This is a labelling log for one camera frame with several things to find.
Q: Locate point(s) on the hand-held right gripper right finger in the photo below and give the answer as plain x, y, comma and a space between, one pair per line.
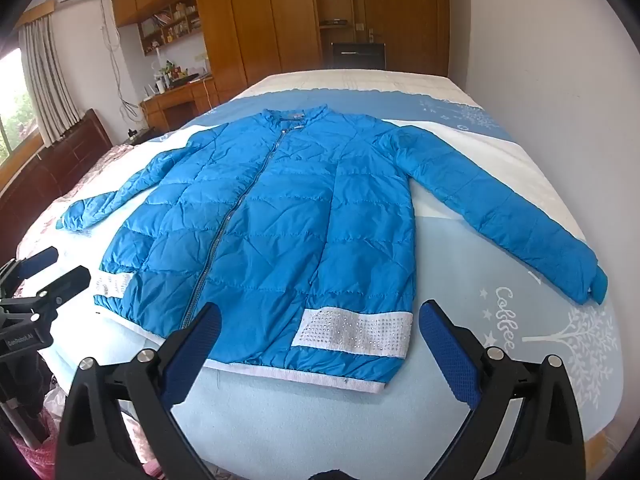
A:
450, 355

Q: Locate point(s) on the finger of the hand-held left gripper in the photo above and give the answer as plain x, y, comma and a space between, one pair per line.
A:
40, 259
65, 280

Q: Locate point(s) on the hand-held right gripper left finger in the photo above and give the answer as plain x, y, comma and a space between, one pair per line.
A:
192, 355

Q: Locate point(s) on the blue quilted jacket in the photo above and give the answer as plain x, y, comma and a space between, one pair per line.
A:
280, 220

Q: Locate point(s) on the person's left forearm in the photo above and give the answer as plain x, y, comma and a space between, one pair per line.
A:
27, 454

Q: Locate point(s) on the blue white printed blanket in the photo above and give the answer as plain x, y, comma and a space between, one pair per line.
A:
500, 340

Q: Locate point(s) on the pink floral bed sheet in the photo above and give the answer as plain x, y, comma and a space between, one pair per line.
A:
80, 185

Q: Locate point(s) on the dark wooden headboard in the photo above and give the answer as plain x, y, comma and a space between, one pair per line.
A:
60, 160

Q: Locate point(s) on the window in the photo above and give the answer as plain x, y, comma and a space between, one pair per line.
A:
17, 110

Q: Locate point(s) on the beige curtain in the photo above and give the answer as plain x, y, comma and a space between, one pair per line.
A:
50, 80

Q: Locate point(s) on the wooden desk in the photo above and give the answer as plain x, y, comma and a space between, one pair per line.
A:
175, 102

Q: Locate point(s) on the wooden wardrobe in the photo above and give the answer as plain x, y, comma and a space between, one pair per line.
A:
260, 20

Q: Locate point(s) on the wooden door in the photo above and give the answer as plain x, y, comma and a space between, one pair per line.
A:
410, 15

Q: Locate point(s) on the wooden wall shelf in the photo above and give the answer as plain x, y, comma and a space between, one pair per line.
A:
170, 25

